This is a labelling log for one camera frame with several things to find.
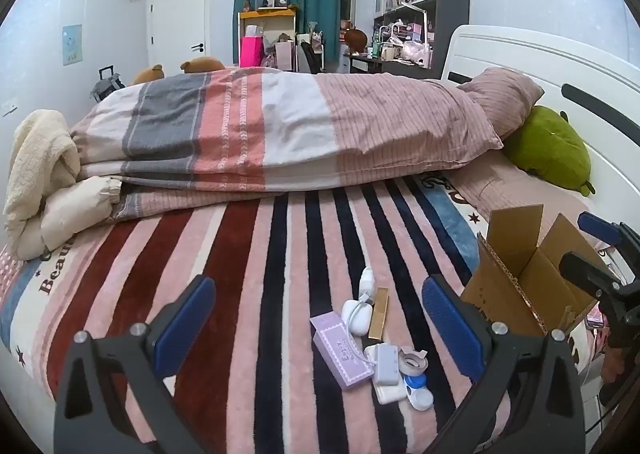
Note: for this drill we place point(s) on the blue white contact lens case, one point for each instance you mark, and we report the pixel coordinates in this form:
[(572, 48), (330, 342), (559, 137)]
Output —
[(419, 391)]

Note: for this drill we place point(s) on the blue wall poster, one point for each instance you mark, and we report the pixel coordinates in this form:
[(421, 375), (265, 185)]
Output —
[(72, 45)]

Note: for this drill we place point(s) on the pink striped pillow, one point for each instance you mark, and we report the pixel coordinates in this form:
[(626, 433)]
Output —
[(505, 96)]

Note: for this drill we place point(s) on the brown plush bear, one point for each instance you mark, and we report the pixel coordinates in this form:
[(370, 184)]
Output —
[(149, 75), (202, 65)]

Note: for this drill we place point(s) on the gold slim box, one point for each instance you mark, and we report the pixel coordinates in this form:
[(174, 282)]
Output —
[(380, 314)]

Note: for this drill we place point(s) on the cluttered dark desk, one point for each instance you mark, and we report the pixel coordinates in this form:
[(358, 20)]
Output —
[(385, 65)]

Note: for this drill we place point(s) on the green plush toy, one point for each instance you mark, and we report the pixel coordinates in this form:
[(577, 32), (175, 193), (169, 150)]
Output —
[(550, 149)]

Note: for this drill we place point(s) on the roll of tape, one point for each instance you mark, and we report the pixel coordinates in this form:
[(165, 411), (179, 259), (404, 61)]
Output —
[(412, 361)]

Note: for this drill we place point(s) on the cream puffer jacket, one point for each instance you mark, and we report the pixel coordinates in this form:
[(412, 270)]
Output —
[(75, 204)]

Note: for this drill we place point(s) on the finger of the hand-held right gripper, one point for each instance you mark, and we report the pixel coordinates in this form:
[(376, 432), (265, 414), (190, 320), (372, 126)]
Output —
[(582, 270), (597, 226)]

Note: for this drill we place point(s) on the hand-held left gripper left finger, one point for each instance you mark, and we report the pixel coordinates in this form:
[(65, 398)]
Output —
[(186, 323)]

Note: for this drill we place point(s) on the yellow shelf cabinet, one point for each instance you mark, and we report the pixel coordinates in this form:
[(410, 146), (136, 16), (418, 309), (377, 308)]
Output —
[(270, 21)]

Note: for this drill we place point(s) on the grey suitcase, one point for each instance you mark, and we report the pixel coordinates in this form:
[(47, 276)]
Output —
[(106, 84)]

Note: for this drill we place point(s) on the brown round bag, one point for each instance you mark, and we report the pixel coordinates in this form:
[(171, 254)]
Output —
[(356, 39)]

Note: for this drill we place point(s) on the pink gift bag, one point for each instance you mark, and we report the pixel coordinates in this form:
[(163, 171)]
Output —
[(251, 53)]

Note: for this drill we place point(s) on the small white bottle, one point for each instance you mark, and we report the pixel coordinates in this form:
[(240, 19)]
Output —
[(367, 281)]

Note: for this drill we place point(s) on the striped plush blanket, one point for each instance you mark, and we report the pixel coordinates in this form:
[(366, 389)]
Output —
[(240, 284)]

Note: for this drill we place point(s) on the purple rectangular box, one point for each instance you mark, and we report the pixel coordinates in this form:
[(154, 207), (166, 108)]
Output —
[(340, 351)]

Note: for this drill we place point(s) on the white bed headboard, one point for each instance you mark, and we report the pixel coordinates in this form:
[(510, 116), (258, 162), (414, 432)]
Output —
[(590, 64)]

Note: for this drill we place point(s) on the striped folded duvet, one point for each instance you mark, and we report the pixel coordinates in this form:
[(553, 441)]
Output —
[(280, 129)]

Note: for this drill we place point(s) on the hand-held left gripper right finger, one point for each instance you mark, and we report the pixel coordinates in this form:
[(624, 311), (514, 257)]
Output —
[(451, 324)]

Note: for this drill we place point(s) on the brown cardboard box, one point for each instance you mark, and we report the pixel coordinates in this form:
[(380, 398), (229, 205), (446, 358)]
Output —
[(530, 279)]

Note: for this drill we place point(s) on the pink bed sheet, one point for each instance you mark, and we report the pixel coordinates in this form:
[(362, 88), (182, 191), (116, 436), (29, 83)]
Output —
[(505, 189)]

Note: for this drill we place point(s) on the cream fleece blanket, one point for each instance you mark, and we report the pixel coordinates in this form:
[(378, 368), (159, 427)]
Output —
[(37, 149)]

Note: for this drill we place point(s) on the white door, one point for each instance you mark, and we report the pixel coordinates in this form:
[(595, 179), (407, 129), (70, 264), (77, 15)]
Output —
[(177, 29)]

